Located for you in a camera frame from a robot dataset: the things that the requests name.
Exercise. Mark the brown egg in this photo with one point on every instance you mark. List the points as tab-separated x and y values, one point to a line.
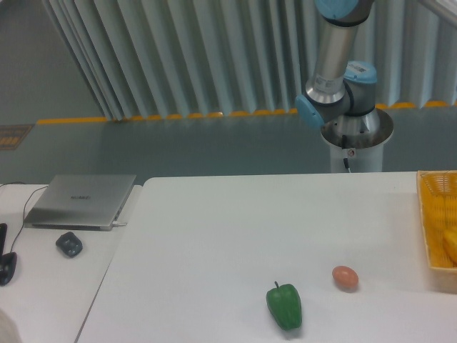
345	277

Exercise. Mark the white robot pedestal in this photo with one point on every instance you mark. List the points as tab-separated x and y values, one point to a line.
356	143

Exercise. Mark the black device on stand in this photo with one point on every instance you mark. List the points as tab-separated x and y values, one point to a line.
8	260

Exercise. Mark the silver closed laptop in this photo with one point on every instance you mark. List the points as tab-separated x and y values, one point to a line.
85	202

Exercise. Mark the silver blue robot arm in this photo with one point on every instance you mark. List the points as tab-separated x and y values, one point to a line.
335	71

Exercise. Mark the yellow woven basket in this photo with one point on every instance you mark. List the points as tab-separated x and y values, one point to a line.
436	192

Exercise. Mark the yellow fruit in basket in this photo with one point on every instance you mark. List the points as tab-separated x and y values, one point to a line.
450	244

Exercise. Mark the green bell pepper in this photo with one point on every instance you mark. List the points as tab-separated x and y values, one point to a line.
284	304

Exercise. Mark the white folding partition screen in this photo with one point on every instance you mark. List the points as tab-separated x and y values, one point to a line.
168	58

